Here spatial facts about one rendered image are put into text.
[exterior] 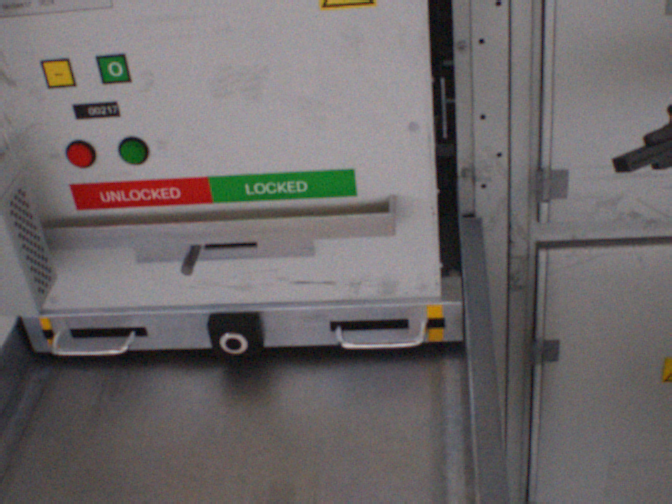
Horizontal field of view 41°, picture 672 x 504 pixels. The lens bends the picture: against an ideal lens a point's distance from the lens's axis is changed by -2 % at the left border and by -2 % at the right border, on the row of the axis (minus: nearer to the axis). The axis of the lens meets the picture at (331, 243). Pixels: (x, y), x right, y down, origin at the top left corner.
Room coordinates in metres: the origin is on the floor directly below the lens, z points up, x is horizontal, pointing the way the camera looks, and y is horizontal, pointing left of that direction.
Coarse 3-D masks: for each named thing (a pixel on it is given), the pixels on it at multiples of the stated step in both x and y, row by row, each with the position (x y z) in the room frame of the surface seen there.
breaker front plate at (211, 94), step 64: (128, 0) 0.87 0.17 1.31; (192, 0) 0.86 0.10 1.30; (256, 0) 0.85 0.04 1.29; (384, 0) 0.83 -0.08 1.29; (0, 64) 0.89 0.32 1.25; (128, 64) 0.87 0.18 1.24; (192, 64) 0.86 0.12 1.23; (256, 64) 0.85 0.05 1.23; (320, 64) 0.84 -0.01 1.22; (384, 64) 0.83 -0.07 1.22; (0, 128) 0.89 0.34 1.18; (64, 128) 0.88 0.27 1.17; (128, 128) 0.87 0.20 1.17; (192, 128) 0.86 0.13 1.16; (256, 128) 0.85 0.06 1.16; (320, 128) 0.84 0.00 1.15; (384, 128) 0.83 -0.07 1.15; (64, 192) 0.88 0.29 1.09; (384, 192) 0.83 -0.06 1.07; (64, 256) 0.89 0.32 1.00; (128, 256) 0.88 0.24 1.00; (256, 256) 0.85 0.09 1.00; (320, 256) 0.84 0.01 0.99; (384, 256) 0.83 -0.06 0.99
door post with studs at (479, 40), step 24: (456, 0) 1.10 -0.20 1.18; (480, 0) 1.09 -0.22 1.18; (504, 0) 1.09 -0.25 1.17; (456, 24) 1.10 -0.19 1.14; (480, 24) 1.09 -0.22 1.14; (504, 24) 1.09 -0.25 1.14; (456, 48) 1.10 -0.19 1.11; (480, 48) 1.09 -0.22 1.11; (504, 48) 1.09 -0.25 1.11; (456, 72) 1.10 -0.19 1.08; (480, 72) 1.09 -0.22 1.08; (504, 72) 1.09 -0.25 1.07; (456, 96) 1.10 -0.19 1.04; (480, 96) 1.09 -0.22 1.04; (504, 96) 1.09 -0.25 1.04; (456, 120) 1.10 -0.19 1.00; (480, 120) 1.09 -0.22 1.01; (504, 120) 1.09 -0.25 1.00; (480, 144) 1.09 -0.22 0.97; (504, 144) 1.09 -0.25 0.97; (480, 168) 1.09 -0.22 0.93; (504, 168) 1.09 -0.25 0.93; (480, 192) 1.09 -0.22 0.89; (504, 192) 1.09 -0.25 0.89; (480, 216) 1.09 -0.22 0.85; (504, 216) 1.09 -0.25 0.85; (504, 240) 1.09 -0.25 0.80; (504, 264) 1.09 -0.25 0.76; (504, 288) 1.09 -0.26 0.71; (504, 312) 1.09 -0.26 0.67; (504, 336) 1.09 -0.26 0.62; (504, 360) 1.09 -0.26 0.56; (504, 384) 1.09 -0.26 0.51
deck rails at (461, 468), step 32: (448, 224) 1.08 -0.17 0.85; (448, 256) 1.00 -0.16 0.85; (0, 352) 0.83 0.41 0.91; (32, 352) 0.90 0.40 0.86; (448, 352) 0.81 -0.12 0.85; (0, 384) 0.81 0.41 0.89; (32, 384) 0.84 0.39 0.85; (448, 384) 0.76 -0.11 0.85; (0, 416) 0.78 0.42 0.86; (448, 416) 0.71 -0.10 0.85; (0, 448) 0.74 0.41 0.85; (448, 448) 0.66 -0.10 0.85; (0, 480) 0.69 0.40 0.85; (448, 480) 0.62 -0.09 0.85; (480, 480) 0.61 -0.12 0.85
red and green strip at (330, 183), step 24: (72, 192) 0.88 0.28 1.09; (96, 192) 0.88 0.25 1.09; (120, 192) 0.87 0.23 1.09; (144, 192) 0.87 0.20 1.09; (168, 192) 0.87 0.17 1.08; (192, 192) 0.86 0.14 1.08; (216, 192) 0.86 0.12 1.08; (240, 192) 0.86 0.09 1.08; (264, 192) 0.85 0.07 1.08; (288, 192) 0.85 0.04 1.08; (312, 192) 0.84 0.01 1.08; (336, 192) 0.84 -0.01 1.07
